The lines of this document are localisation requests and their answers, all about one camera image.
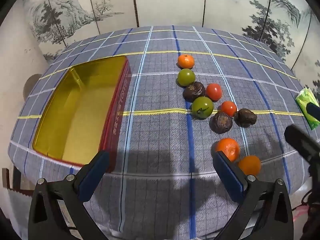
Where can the painted folding screen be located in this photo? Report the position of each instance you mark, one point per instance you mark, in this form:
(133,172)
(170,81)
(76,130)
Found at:
(162,2)

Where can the blue plaid tablecloth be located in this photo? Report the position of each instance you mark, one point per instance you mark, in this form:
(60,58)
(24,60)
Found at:
(155,130)

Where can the green tomato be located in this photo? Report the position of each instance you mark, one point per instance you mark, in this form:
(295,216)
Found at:
(186,77)
(202,107)

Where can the dark wooden frame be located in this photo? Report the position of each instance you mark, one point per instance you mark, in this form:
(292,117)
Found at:
(15,188)

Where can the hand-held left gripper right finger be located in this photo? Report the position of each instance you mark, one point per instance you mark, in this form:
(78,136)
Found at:
(228,177)

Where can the red tomato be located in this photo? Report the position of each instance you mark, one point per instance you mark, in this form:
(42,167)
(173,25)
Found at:
(228,108)
(214,91)

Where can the red and gold tin box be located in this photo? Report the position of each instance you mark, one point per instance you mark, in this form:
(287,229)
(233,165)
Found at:
(75,120)

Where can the orange tangerine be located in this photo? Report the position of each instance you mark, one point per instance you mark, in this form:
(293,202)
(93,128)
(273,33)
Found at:
(228,148)
(250,165)
(185,61)

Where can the dark wrinkled passion fruit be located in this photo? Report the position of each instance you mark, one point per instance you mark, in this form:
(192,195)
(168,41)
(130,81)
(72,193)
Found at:
(221,122)
(193,92)
(245,117)

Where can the green tissue pack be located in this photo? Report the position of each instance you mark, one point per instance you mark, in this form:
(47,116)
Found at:
(303,99)

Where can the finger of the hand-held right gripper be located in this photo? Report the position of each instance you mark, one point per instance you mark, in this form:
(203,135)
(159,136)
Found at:
(314,111)
(300,140)

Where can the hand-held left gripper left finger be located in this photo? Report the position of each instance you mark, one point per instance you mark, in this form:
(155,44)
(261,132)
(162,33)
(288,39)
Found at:
(93,177)

